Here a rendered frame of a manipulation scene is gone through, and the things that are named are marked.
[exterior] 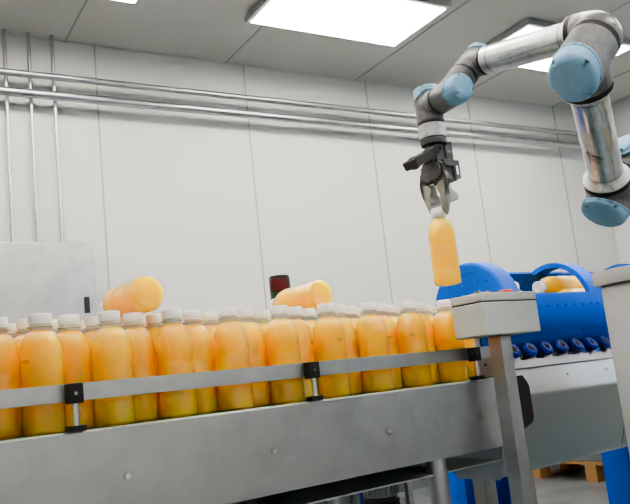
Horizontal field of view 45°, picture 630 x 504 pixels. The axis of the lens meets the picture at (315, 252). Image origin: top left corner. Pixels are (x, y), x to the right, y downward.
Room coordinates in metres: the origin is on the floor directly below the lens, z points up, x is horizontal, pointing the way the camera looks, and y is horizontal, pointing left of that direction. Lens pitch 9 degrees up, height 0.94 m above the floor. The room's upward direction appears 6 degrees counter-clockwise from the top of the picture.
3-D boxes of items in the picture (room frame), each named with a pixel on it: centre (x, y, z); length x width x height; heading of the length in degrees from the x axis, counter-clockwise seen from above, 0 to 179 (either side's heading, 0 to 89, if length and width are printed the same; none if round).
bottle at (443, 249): (2.01, -0.34, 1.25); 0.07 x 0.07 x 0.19
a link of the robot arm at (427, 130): (2.02, -0.35, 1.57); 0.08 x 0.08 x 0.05
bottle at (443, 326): (1.94, -0.31, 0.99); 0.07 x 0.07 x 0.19
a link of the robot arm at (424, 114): (2.02, -0.36, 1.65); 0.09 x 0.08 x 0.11; 28
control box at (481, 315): (1.86, -0.42, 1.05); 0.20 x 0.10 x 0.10; 127
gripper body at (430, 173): (2.03, -0.36, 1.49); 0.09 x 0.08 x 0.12; 127
